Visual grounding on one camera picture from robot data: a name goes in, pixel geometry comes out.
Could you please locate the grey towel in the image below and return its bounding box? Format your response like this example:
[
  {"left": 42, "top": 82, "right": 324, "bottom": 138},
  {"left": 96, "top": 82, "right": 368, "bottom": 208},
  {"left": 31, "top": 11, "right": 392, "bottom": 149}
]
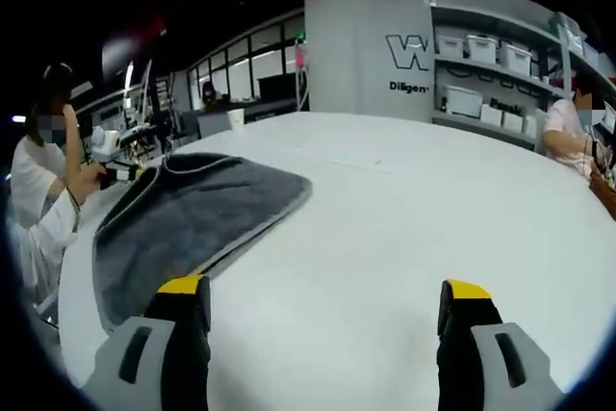
[{"left": 90, "top": 151, "right": 314, "bottom": 335}]

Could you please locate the person's left hand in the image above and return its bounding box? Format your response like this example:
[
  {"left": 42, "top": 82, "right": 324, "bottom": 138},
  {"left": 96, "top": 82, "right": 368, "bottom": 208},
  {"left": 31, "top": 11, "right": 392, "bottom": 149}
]
[{"left": 66, "top": 163, "right": 110, "bottom": 203}]

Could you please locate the black stand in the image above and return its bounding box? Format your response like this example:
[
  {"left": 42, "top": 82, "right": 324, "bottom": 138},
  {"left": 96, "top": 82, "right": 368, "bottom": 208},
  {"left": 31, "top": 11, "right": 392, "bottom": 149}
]
[{"left": 137, "top": 59, "right": 169, "bottom": 152}]

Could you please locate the black counter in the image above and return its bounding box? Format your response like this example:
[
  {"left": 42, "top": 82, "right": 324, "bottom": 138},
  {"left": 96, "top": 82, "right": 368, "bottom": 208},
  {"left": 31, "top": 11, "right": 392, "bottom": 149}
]
[{"left": 195, "top": 98, "right": 300, "bottom": 141}]

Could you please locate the black monitor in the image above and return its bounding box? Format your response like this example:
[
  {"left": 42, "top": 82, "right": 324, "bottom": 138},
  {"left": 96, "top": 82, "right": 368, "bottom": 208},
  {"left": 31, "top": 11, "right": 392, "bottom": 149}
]
[{"left": 257, "top": 72, "right": 298, "bottom": 103}]

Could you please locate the brown wooden tray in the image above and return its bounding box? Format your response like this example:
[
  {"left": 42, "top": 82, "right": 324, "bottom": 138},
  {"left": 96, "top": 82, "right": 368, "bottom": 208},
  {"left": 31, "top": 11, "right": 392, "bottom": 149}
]
[{"left": 589, "top": 172, "right": 616, "bottom": 219}]

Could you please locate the white floor stand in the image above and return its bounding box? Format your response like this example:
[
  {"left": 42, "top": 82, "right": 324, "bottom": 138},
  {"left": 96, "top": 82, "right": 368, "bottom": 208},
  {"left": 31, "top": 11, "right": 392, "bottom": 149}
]
[{"left": 295, "top": 68, "right": 312, "bottom": 114}]

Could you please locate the grey metal shelf rack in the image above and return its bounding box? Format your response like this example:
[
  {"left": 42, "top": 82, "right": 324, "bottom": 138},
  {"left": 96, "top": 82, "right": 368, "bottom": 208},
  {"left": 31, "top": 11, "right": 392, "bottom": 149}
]
[
  {"left": 555, "top": 11, "right": 616, "bottom": 109},
  {"left": 425, "top": 0, "right": 577, "bottom": 142}
]

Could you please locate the row of white storage bins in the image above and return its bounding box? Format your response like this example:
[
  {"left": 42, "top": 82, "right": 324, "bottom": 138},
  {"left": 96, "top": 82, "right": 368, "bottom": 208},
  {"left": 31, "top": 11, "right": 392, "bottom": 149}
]
[{"left": 435, "top": 33, "right": 545, "bottom": 138}]

